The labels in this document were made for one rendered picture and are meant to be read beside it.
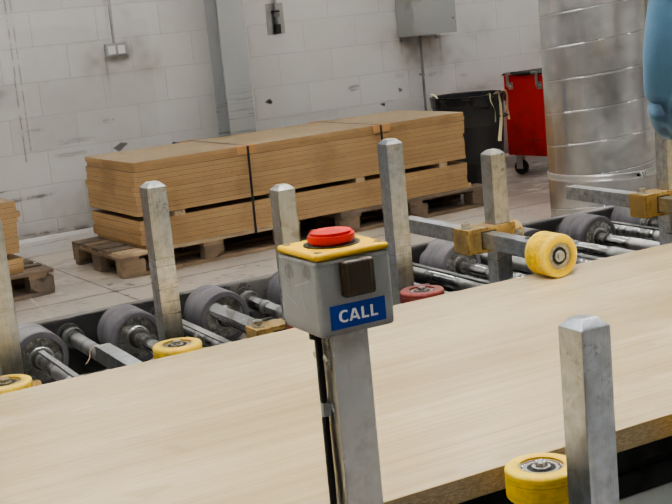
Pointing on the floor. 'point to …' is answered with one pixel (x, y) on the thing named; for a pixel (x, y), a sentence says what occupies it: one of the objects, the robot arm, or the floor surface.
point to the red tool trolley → (525, 116)
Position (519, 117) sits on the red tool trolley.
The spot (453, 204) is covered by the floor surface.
